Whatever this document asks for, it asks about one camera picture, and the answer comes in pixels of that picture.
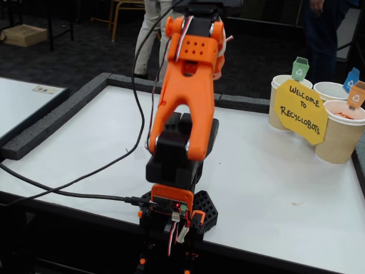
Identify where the person in beige trousers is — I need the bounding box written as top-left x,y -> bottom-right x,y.
133,0 -> 172,80

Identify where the brown cardboard box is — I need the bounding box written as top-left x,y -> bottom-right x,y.
1,24 -> 48,48

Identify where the black framed whiteboard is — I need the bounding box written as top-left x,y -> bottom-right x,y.
0,76 -> 70,143

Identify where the small paper label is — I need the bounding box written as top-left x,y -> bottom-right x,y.
31,85 -> 59,95

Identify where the paper cup with blue tag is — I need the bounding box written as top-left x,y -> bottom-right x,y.
313,82 -> 353,103

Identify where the dark grey foam strip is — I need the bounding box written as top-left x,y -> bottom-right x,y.
107,72 -> 223,106
1,72 -> 112,161
220,94 -> 270,114
351,142 -> 365,191

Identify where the servo wire with white connector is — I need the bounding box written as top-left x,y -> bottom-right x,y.
166,212 -> 191,257

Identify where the person in dark blue clothes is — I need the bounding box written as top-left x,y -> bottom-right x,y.
301,0 -> 356,84

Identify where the orange framed controller board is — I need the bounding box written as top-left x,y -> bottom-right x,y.
150,184 -> 194,215

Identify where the green recycling bin tag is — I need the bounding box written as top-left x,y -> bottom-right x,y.
291,56 -> 311,82

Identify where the paper cup with orange tag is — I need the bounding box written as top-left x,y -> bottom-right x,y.
315,99 -> 365,165

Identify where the blue recycling bin tag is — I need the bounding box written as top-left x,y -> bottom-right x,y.
342,67 -> 360,92

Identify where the black metal table frame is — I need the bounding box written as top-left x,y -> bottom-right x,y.
5,0 -> 75,53

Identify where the black honeycomb robot base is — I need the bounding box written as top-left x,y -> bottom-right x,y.
141,190 -> 219,237

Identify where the black orange table clamp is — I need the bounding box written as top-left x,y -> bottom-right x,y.
184,209 -> 206,274
136,209 -> 156,274

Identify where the white masking tape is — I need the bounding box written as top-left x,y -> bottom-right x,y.
218,25 -> 235,55

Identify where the white panel with dark frame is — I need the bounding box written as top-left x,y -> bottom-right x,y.
336,4 -> 363,63

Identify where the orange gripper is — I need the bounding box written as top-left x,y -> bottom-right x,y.
212,53 -> 226,81

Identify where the orange recycling bin tag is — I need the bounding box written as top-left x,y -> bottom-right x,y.
347,80 -> 365,111

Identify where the bystander hand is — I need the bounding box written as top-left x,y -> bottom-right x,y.
309,0 -> 325,14

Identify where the paper cup with green tag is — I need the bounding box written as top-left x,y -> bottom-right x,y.
268,74 -> 314,132

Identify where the thin black camera cable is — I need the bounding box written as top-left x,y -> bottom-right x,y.
0,0 -> 186,207

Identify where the yellow welcome sign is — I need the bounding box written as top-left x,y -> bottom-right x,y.
273,79 -> 330,146

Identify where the thick black USB cable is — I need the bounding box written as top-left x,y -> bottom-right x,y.
0,161 -> 156,208

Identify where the red white black servo wire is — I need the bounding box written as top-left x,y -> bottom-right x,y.
144,15 -> 196,152

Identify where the thin black stand rod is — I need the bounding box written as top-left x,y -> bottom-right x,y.
337,39 -> 358,54

